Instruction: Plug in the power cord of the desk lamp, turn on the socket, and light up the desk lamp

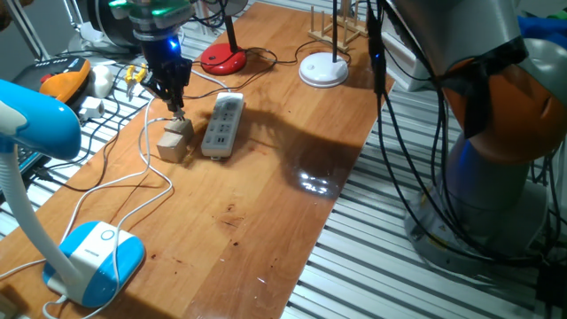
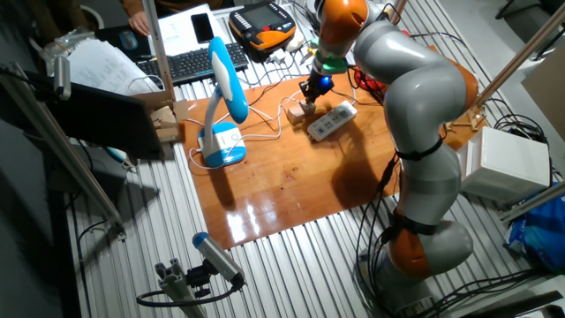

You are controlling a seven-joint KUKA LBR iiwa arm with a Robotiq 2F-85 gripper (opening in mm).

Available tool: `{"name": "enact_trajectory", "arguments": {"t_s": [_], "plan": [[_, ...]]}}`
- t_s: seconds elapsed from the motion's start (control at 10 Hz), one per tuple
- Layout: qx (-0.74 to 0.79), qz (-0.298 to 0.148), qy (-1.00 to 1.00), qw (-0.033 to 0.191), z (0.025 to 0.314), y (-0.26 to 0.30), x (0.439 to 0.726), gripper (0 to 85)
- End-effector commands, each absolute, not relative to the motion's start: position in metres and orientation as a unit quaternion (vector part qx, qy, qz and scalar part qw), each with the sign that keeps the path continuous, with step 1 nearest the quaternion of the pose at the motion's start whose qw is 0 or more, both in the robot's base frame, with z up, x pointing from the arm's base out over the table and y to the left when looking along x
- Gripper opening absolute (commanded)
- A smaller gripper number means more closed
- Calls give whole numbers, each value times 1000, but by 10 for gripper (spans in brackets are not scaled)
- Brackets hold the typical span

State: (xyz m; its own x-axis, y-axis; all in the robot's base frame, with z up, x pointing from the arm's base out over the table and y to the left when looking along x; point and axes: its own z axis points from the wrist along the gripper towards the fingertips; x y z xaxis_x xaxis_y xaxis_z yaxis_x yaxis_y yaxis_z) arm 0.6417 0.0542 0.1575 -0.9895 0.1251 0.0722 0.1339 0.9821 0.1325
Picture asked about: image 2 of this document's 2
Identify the wooden peg rack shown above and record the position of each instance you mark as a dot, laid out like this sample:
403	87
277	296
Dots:
468	121

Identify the white notebook sheet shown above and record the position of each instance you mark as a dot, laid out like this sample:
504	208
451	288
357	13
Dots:
176	33

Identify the orange black teach pendant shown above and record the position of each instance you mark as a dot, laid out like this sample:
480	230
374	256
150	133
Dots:
262	26

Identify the silver camera on frame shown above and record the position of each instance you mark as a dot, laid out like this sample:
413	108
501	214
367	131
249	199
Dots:
62	77

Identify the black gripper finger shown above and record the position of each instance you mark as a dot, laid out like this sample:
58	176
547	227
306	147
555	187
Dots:
304	93
314	101

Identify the clear plastic wrap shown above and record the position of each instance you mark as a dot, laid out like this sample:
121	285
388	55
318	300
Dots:
66	42

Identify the blue white desk lamp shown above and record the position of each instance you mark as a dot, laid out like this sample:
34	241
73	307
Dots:
227	84

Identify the green wrist adapter flange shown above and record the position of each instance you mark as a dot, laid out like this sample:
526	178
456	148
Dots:
332	65

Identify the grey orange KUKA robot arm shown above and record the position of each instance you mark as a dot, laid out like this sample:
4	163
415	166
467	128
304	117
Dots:
424	88

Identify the dark computer mouse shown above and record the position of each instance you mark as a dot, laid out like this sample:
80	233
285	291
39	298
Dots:
128	40

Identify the white power adapter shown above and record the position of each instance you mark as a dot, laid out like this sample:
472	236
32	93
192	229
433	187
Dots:
277	56

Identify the light wooden block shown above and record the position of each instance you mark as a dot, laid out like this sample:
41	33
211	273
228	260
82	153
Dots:
296	115
309	109

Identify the white paper stack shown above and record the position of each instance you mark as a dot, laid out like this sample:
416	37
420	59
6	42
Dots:
106	66

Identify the blue plastic bag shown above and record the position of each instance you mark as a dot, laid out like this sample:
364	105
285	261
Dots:
538	234

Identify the black computer keyboard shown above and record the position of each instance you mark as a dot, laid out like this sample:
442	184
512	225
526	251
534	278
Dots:
194	64

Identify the white power strip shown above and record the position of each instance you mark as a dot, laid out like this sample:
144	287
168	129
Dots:
332	121

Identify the white oval plastic object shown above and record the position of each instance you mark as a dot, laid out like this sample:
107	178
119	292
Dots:
295	42

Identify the black smartphone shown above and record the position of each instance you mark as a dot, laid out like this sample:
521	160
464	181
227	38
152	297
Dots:
202	28

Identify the aluminium profile camera stand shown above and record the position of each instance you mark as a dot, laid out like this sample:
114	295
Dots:
176	287

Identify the white plastic drawer cabinet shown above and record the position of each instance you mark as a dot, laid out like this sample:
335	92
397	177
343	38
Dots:
503	163

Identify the aluminium frame post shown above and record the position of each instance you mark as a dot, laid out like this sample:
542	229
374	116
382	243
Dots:
156	48

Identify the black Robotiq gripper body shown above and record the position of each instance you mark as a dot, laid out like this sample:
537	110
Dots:
318	84

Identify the black monitor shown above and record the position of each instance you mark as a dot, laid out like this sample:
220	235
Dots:
97	119

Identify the silver camera with blue end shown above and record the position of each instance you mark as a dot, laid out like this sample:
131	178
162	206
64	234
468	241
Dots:
218	258

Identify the diagonal aluminium frame bar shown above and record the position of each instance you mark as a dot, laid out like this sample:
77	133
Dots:
66	154

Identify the cardboard box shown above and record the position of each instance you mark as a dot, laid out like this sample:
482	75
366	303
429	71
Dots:
163	119

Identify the person's bare hand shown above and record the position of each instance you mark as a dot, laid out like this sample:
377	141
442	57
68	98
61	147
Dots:
139	23

